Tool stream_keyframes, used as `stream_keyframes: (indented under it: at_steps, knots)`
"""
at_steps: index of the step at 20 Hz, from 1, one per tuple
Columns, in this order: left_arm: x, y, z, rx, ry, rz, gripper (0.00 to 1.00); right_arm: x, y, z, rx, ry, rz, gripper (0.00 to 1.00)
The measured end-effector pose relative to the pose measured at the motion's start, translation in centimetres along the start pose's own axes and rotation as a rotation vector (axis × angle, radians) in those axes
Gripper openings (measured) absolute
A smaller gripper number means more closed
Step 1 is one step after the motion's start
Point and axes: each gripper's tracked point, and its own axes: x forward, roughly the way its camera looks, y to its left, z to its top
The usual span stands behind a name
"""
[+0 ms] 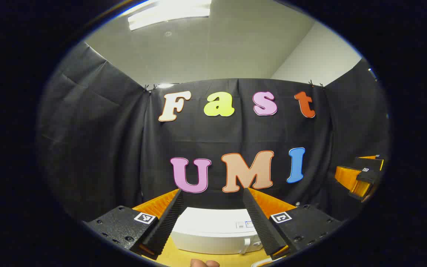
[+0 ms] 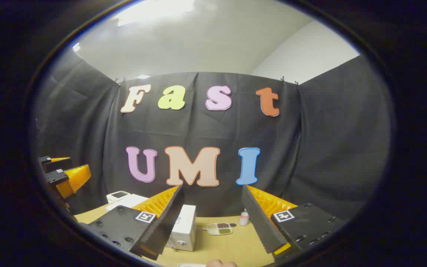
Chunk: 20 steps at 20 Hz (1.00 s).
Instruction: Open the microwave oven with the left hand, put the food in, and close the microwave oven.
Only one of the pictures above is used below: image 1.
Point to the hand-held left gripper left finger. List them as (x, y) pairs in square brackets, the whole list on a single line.
[(167, 226)]

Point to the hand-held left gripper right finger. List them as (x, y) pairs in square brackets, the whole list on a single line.
[(261, 226)]

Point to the white plate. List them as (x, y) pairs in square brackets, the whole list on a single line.
[(260, 263)]

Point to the white microwave oven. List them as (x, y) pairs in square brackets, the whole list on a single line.
[(209, 226)]

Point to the black backdrop cloth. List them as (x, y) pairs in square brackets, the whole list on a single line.
[(106, 148)]

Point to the ceiling light fixture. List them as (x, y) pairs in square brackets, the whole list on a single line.
[(169, 15)]

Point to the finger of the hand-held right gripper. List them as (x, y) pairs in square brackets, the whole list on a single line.
[(365, 163), (367, 177)]

